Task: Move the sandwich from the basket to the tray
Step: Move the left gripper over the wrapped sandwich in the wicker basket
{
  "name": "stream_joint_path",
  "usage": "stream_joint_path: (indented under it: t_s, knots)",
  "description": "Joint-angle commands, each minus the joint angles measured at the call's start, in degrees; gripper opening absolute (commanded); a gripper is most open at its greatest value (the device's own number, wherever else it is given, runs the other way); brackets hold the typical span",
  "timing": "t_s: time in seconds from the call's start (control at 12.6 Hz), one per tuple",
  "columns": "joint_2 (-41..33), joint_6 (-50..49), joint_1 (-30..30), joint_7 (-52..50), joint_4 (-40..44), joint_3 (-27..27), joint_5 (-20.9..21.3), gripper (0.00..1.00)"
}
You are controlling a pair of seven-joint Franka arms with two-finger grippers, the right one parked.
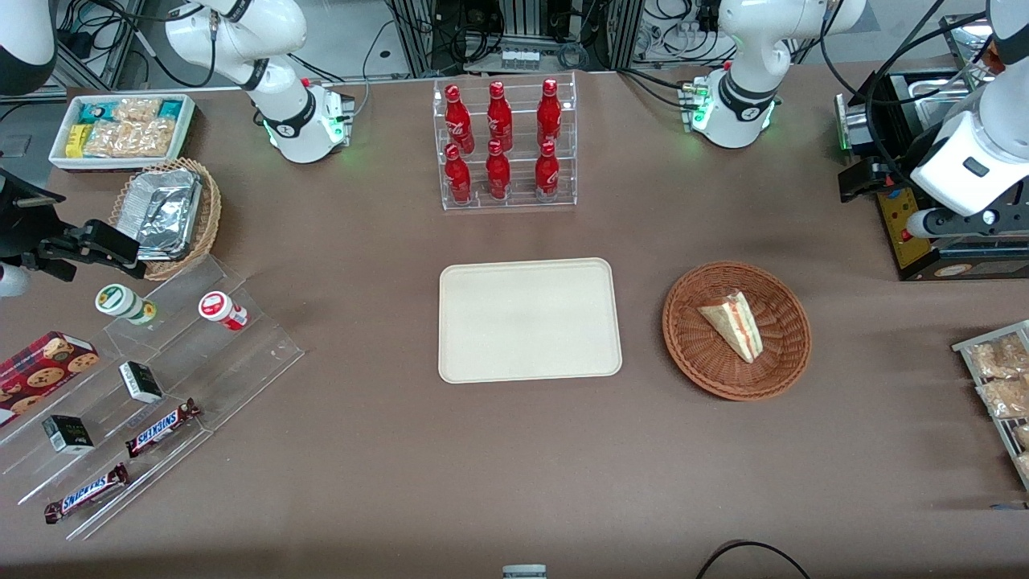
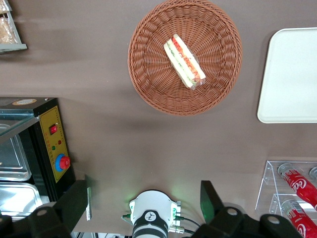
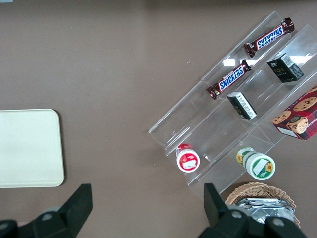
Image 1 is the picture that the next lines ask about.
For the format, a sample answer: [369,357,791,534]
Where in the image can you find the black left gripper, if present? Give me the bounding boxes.
[838,133,927,203]

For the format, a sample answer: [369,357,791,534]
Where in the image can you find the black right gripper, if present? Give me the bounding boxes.
[0,167,149,283]

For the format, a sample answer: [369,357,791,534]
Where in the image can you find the triangle sandwich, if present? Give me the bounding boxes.
[696,290,765,364]

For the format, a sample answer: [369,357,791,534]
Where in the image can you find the light wicker basket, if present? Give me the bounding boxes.
[108,157,223,282]

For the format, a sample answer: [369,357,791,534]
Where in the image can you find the brown round wicker basket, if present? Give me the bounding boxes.
[662,261,812,401]

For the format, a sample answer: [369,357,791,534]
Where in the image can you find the beige plastic tray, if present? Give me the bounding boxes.
[438,257,624,384]

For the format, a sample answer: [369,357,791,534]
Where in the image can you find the green lid white cup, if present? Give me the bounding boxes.
[95,284,158,326]

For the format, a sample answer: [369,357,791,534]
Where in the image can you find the black appliance with yellow panel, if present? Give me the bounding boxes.
[834,69,1029,282]

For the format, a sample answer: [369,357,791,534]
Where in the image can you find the silver foil container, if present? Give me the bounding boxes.
[127,168,203,261]

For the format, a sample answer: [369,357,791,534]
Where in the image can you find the white plastic snack bin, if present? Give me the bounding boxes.
[48,93,197,173]

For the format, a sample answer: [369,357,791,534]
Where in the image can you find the large clear cracker pack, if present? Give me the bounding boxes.
[84,117,178,158]

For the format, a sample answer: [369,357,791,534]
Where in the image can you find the red cookie box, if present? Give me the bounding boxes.
[0,331,101,428]

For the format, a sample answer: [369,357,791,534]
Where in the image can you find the small black box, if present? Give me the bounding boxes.
[118,360,165,404]
[41,414,96,454]

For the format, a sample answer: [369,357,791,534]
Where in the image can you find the small clear cracker pack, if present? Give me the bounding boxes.
[113,97,163,124]

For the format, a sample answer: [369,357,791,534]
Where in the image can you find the red lid white cup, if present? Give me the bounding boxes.
[198,290,250,332]

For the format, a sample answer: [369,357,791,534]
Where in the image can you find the clear acrylic stepped display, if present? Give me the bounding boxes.
[0,253,305,542]

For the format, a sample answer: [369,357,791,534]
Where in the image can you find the Snickers chocolate bar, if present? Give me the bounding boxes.
[43,462,131,525]
[124,398,203,459]

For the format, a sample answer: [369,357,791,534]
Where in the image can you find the grey metal snack rack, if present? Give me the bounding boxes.
[952,319,1029,492]

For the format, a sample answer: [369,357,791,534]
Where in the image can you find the red cola bottle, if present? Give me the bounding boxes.
[486,80,514,152]
[535,141,561,199]
[445,143,473,204]
[486,140,512,201]
[445,84,475,154]
[536,78,562,148]

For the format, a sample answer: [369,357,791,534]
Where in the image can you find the clear acrylic bottle rack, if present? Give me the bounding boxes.
[433,72,579,212]

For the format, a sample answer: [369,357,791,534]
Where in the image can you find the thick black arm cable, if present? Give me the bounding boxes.
[819,0,1002,186]

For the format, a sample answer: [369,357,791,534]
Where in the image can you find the thin black looped cable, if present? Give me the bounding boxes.
[695,540,814,579]

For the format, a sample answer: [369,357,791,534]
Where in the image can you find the aluminium frame rack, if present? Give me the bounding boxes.
[384,0,648,75]

